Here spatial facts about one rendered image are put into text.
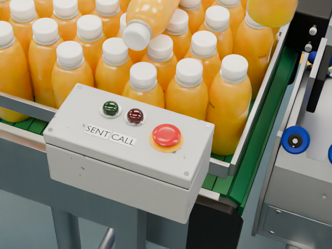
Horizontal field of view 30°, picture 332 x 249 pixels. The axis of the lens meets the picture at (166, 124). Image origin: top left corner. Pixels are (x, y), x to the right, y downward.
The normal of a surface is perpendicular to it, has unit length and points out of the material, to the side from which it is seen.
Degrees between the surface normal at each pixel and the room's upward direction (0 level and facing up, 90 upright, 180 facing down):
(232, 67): 0
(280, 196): 71
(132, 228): 90
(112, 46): 0
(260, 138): 30
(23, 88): 90
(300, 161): 52
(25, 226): 0
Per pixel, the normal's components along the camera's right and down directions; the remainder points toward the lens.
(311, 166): -0.25, 0.13
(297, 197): -0.32, 0.43
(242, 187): 0.50, -0.44
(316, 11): 0.04, -0.66
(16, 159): -0.35, 0.69
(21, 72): 0.79, 0.47
